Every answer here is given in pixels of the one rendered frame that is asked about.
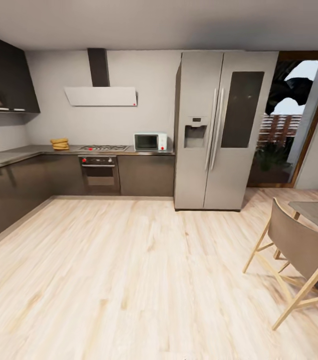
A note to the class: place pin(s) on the range hood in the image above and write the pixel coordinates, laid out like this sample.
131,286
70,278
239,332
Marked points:
100,93

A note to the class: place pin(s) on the oven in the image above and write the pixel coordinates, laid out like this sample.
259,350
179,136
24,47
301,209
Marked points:
99,172

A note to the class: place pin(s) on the fixed window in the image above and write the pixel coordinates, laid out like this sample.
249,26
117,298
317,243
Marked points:
289,121

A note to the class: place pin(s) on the straight chair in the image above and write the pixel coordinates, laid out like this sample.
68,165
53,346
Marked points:
299,245

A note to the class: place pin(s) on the cabinet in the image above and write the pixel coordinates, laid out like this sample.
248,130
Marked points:
17,92

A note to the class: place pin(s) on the fridge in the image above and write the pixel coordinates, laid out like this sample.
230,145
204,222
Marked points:
220,101

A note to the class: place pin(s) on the microwave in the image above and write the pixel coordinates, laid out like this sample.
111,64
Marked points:
150,140

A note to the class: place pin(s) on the popcorn bag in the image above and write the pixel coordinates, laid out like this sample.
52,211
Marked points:
59,144

